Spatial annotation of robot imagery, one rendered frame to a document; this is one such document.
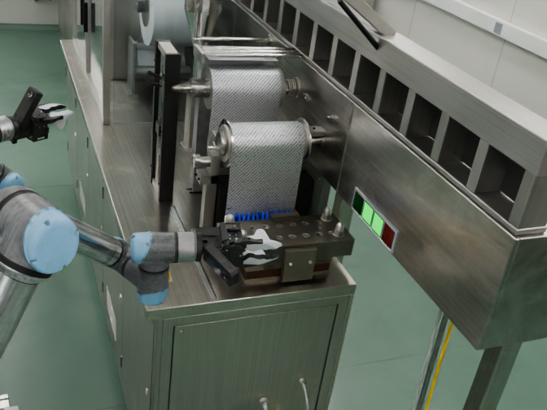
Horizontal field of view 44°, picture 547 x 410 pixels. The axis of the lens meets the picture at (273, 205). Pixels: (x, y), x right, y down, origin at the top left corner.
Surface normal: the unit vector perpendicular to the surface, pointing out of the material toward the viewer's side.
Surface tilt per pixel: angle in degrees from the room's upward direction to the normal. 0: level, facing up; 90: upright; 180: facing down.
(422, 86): 90
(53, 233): 84
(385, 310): 0
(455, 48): 90
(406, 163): 90
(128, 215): 0
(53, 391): 0
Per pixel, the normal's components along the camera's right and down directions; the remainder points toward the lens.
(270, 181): 0.35, 0.50
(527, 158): -0.93, 0.07
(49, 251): 0.77, 0.29
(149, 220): 0.12, -0.87
